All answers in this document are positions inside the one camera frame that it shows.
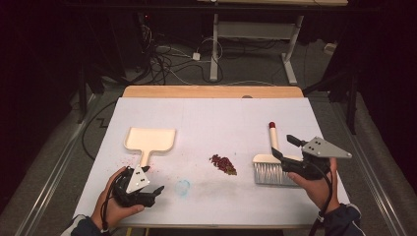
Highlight person's left hand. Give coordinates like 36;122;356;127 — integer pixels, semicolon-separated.
90;165;146;230

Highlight red beans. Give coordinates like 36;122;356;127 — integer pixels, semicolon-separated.
209;153;238;176

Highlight white floor cable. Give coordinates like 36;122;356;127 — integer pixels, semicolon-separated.
163;67;278;88

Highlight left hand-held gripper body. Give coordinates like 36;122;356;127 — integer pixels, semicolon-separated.
111;165;157;208

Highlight cream hand brush red cap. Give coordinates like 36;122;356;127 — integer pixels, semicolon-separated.
252;121;304;188

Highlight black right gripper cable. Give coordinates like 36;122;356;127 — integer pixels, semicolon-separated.
308;162;334;236

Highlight cream plastic dustpan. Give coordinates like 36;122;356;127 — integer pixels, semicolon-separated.
123;127;177;169

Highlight aluminium floor rail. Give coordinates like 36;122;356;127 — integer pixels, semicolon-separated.
330;102;409;236
17;93;101;236

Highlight white desk frame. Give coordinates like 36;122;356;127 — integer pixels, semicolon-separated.
198;0;349;87

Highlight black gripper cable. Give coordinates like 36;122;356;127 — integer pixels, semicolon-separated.
308;162;334;236
98;171;123;236

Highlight black metal stand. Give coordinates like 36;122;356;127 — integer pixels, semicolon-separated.
302;67;359;136
76;63;107;125

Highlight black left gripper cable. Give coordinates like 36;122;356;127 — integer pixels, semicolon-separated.
98;171;123;236

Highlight white table mat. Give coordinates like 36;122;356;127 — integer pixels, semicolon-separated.
74;96;350;227

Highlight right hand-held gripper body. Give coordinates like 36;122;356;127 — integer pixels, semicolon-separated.
279;136;353;181

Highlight person's right hand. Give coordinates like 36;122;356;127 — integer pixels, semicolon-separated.
287;157;341;215

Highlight black floor cable loop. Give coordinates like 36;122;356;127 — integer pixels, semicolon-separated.
81;99;119;161

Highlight tangle of black floor cables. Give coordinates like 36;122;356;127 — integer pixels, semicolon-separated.
139;13;227;87

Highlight wooden table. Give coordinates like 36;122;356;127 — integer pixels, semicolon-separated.
116;85;328;230

